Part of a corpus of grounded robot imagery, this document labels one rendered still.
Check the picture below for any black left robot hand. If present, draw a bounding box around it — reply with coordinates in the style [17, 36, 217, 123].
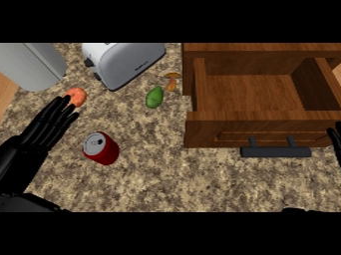
[0, 95, 81, 197]

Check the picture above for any red can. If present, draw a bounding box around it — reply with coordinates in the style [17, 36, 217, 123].
[81, 130, 122, 166]

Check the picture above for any brown wooden drawer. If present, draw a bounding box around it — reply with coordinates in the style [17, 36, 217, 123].
[181, 110, 341, 149]
[190, 57, 341, 115]

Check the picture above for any brown wooden drawer front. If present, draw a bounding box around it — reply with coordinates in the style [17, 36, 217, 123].
[181, 110, 341, 149]

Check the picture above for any white toaster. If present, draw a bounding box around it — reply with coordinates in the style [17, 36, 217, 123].
[81, 42, 168, 93]

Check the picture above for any brown mushroom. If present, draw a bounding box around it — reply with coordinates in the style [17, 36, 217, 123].
[163, 72, 183, 93]

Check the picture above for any dark grey drawer handle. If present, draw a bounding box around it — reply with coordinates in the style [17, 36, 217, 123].
[239, 134, 313, 158]

